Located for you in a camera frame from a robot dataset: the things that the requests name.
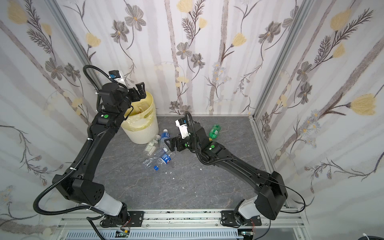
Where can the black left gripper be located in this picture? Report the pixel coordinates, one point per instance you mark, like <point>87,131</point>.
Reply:
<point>132,93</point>

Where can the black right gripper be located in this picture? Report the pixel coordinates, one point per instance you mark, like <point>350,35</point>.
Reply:
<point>177,144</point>

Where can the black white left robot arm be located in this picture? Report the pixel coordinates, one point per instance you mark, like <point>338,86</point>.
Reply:
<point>77,184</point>

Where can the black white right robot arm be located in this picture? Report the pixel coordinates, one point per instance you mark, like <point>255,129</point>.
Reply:
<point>270,192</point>

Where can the white bin yellow bag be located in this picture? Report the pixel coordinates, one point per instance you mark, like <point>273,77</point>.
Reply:
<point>141,126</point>

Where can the clear bottle blue label upright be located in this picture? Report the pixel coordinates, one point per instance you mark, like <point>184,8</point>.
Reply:
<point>164,136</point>

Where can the clear bottle blue label blue cap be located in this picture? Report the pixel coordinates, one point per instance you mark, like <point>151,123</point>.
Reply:
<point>163,160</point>

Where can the clear square bottle white cap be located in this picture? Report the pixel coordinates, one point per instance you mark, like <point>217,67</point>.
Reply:
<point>152,145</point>

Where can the crushed clear bottle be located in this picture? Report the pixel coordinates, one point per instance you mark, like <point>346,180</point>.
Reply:
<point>150,161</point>

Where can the small green bottle yellow cap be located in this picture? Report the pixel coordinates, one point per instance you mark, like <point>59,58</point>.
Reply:
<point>214,132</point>

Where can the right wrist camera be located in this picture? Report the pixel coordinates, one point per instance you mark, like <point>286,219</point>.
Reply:
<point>183,127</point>

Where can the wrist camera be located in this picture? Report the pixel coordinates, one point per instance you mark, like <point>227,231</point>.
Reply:
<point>183,127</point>
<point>117,76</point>

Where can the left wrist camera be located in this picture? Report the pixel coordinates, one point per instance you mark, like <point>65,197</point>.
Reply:
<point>117,76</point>

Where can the aluminium mounting rail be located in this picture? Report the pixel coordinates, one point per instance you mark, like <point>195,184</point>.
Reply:
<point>211,219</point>

